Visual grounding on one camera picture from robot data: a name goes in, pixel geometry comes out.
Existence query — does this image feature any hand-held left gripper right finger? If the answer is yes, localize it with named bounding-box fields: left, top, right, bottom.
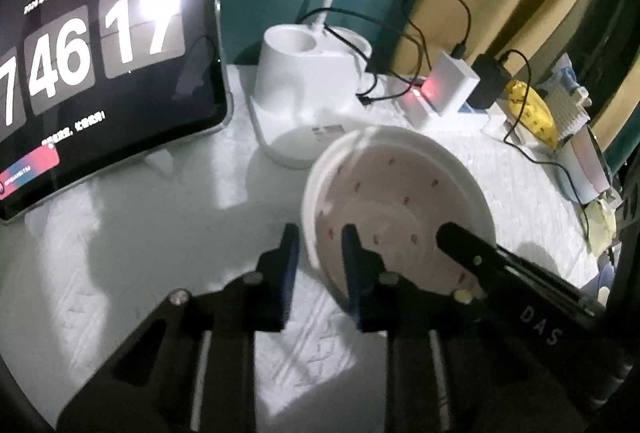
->
left=340, top=223, right=585, bottom=433

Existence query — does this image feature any pink bowl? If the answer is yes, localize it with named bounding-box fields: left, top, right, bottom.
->
left=570, top=130, right=612, bottom=194

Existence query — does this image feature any black cable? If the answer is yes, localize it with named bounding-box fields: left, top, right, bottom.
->
left=500, top=49, right=593, bottom=239
left=300, top=8, right=431, bottom=107
left=400, top=0, right=472, bottom=78

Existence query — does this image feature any yellow patterned cloth bag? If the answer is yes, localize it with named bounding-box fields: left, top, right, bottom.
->
left=582, top=200, right=618, bottom=256

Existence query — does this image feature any tablet with clock display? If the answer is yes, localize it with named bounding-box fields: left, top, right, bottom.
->
left=0, top=0, right=235, bottom=225

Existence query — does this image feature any white red-spotted bowl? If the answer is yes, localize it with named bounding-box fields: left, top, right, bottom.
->
left=300, top=125, right=497, bottom=309

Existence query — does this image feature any white quilted tablecloth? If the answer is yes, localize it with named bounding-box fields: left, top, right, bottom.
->
left=0, top=63, right=621, bottom=433

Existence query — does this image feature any white power strip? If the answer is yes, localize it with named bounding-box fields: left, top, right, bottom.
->
left=370, top=73, right=507, bottom=134

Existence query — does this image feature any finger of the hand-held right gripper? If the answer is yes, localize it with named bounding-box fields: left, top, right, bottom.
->
left=436, top=222, right=506, bottom=286

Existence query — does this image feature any white desk lamp base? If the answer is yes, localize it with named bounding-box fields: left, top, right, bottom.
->
left=248, top=0, right=373, bottom=170

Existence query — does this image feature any white charger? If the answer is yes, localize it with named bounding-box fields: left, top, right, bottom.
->
left=427, top=52, right=481, bottom=116

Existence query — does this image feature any light blue bowl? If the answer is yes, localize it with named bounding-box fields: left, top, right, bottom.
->
left=555, top=148, right=601, bottom=204

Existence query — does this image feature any blue and cream object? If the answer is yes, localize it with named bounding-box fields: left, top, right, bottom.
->
left=550, top=65, right=588, bottom=96

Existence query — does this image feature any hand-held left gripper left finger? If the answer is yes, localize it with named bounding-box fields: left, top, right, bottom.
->
left=55, top=223, right=301, bottom=433

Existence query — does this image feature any black charger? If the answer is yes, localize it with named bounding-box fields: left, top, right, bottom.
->
left=472, top=54, right=513, bottom=110

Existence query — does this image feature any yellow box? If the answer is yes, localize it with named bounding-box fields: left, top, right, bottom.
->
left=505, top=79, right=558, bottom=148

